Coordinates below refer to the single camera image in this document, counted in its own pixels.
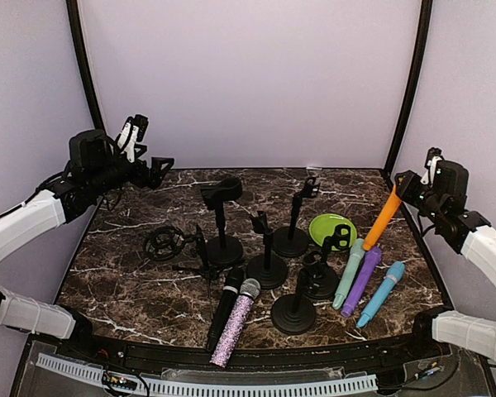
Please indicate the mint green microphone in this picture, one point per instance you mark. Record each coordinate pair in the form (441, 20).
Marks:
(355, 257)

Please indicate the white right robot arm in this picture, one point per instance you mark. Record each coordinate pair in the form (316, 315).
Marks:
(440, 195)

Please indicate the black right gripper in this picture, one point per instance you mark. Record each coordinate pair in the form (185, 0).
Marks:
(405, 189)

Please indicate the white slotted cable duct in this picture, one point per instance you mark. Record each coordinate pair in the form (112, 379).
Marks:
(209, 383)

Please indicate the lime green plate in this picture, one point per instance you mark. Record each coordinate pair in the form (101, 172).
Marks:
(323, 225)

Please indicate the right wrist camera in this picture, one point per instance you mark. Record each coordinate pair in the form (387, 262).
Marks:
(433, 156)

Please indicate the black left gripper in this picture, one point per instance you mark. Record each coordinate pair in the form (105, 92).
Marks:
(154, 177)

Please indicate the orange microphone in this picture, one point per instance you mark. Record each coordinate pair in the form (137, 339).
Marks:
(390, 208)

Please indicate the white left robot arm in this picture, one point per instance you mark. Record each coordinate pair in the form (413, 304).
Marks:
(57, 201)

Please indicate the left black corner post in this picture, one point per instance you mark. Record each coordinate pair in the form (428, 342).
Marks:
(91, 87)

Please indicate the black tripod microphone stand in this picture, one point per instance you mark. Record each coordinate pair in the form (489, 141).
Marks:
(166, 242)

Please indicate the glitter purple silver-head microphone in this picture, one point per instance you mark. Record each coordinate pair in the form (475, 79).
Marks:
(249, 291)

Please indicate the black front table rail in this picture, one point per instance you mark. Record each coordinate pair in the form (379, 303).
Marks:
(382, 354)

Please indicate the black round-base stand front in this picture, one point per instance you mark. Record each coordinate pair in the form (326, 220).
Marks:
(270, 270)

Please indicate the black round-base stand orange mic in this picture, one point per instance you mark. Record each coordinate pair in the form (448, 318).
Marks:
(223, 250)

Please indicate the black handheld microphone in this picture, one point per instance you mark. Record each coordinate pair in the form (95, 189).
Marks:
(230, 290)

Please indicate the right black corner post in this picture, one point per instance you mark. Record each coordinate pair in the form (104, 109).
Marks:
(424, 20)

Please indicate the black round-base stand blue mic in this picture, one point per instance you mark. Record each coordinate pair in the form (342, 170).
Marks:
(323, 279)

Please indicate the black round-base stand purple mic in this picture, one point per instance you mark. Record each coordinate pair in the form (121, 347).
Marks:
(291, 241)

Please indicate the black round-base stand mint mic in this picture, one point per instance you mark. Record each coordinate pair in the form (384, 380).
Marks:
(294, 314)

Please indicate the blue microphone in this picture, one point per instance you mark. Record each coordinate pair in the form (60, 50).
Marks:
(393, 276)

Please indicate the black corner post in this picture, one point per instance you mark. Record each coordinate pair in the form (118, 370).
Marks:
(91, 87)
(424, 20)

